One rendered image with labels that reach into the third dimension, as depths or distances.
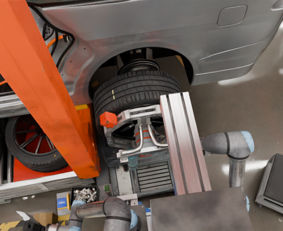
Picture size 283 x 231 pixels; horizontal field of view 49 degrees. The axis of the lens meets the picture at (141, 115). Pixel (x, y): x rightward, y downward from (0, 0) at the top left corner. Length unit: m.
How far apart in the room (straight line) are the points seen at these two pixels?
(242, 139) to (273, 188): 1.14
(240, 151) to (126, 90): 0.81
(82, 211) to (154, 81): 0.92
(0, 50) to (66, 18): 0.70
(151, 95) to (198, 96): 1.44
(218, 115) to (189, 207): 2.49
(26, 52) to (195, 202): 0.75
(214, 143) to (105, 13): 0.90
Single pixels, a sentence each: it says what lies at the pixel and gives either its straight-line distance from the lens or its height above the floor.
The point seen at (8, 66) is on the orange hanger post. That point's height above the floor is 1.97.
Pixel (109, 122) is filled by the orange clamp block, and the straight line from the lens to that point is 1.99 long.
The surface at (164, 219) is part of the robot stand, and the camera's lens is 0.86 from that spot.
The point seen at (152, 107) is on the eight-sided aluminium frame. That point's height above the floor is 1.12.
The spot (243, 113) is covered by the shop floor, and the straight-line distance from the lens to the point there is 3.37.
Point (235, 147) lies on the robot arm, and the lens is 1.69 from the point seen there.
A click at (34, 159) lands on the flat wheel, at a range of 2.69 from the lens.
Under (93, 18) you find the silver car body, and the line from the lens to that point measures 1.80.
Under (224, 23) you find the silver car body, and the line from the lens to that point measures 2.06.
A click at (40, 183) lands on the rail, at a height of 0.39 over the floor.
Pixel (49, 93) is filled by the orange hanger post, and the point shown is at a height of 1.76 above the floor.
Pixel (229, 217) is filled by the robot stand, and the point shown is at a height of 2.03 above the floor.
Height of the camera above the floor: 2.87
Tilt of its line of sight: 63 degrees down
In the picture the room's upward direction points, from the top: 4 degrees counter-clockwise
